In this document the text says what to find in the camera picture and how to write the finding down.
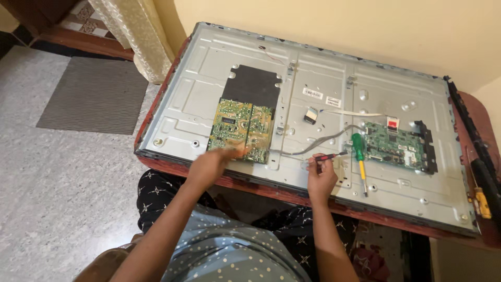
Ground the grey wire bundle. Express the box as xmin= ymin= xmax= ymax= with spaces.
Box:
xmin=270 ymin=125 xmax=366 ymax=156

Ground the green power supply circuit board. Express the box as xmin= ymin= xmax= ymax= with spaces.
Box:
xmin=206 ymin=98 xmax=275 ymax=164

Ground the red brown wooden table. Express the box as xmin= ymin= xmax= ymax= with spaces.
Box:
xmin=134 ymin=35 xmax=501 ymax=251

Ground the green main circuit board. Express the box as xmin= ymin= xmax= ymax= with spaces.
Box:
xmin=364 ymin=121 xmax=425 ymax=170

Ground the small red black screwdriver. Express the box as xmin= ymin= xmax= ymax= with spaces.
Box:
xmin=314 ymin=151 xmax=348 ymax=162

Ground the brown stool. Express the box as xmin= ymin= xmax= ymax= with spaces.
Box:
xmin=74 ymin=233 xmax=144 ymax=282

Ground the black plastic port bracket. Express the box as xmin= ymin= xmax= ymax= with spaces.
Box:
xmin=414 ymin=120 xmax=438 ymax=175

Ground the green handled screwdriver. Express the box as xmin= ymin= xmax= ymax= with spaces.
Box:
xmin=351 ymin=133 xmax=369 ymax=197

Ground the grey metal television back panel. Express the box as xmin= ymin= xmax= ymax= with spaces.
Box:
xmin=135 ymin=22 xmax=479 ymax=236

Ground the dark wooden door frame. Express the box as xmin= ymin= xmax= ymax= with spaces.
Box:
xmin=0 ymin=0 xmax=135 ymax=61

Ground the person's left hand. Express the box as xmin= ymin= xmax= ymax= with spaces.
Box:
xmin=188 ymin=145 xmax=251 ymax=188

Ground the grey ribbed floor mat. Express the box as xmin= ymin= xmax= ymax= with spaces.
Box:
xmin=36 ymin=56 xmax=149 ymax=136

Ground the yellow handled screwdriver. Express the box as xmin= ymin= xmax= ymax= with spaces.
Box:
xmin=465 ymin=147 xmax=492 ymax=219

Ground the cream patterned curtain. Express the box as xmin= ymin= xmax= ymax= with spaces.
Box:
xmin=88 ymin=0 xmax=175 ymax=84

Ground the thin red wire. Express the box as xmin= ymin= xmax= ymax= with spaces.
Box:
xmin=259 ymin=46 xmax=288 ymax=67

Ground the white flat ribbon cable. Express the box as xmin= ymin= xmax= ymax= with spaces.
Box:
xmin=319 ymin=109 xmax=383 ymax=117

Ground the person's right hand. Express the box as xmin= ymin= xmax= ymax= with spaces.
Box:
xmin=306 ymin=153 xmax=339 ymax=205

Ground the black insulating sheet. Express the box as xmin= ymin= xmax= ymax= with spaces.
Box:
xmin=222 ymin=64 xmax=282 ymax=109

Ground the black plastic television frame strip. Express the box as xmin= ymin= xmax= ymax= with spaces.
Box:
xmin=443 ymin=75 xmax=501 ymax=232

